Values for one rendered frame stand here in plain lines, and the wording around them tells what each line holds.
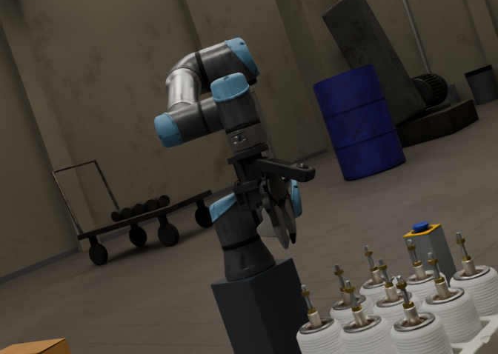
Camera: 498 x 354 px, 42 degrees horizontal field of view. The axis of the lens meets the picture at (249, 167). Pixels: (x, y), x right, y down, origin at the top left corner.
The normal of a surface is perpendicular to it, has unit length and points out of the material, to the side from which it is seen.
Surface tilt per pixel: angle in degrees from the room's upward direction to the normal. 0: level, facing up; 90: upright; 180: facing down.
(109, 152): 90
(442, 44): 90
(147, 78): 90
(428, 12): 90
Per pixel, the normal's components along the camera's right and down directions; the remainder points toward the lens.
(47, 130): 0.64, -0.20
